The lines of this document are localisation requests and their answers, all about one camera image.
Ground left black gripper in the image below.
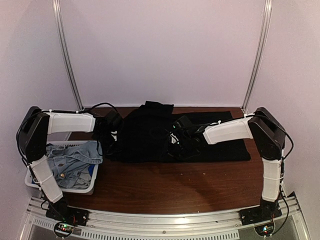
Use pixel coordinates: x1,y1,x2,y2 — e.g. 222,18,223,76
94,131,123,161

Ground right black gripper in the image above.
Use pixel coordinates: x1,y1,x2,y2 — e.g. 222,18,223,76
159,135,193,162

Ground black t-shirt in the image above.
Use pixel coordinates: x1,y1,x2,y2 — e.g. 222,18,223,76
108,101,251,163

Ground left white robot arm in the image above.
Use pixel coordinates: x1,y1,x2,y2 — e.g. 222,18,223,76
15,106,123,222

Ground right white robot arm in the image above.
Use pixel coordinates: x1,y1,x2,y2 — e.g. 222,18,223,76
161,107,281,221

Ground white laundry basket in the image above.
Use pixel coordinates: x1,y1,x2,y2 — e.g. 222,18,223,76
24,140,100,196

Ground light blue denim garment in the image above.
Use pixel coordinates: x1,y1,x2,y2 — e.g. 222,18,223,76
31,140,105,190

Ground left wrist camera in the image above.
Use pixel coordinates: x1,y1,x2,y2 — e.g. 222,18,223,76
110,130,118,142

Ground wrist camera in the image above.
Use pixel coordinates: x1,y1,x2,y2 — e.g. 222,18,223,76
169,133,180,145
110,130,118,142

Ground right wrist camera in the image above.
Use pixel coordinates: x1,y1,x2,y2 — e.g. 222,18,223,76
169,133,180,145

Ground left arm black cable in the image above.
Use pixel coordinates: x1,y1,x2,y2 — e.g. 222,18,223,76
82,101,118,116

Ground front aluminium rail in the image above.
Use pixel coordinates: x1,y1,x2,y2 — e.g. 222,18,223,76
17,196,311,240

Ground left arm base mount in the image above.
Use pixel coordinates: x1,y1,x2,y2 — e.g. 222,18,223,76
45,207,89,227

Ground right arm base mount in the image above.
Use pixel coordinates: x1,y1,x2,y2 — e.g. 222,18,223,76
239,206,282,226

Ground left aluminium frame post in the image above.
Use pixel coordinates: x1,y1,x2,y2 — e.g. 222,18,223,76
52,0,83,110

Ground aluminium frame post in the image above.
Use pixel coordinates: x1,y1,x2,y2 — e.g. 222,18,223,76
52,0,83,110
241,0,273,113

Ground right aluminium frame post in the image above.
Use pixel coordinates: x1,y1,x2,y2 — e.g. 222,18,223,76
241,0,273,113

